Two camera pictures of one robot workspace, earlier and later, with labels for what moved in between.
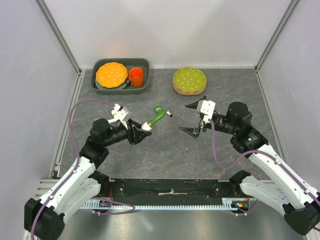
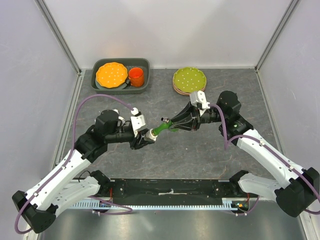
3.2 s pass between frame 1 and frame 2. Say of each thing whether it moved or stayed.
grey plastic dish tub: stayed
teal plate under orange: stayed
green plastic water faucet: moved
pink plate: stayed
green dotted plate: stayed
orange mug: stayed
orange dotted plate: stayed
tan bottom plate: stayed
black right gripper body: moved
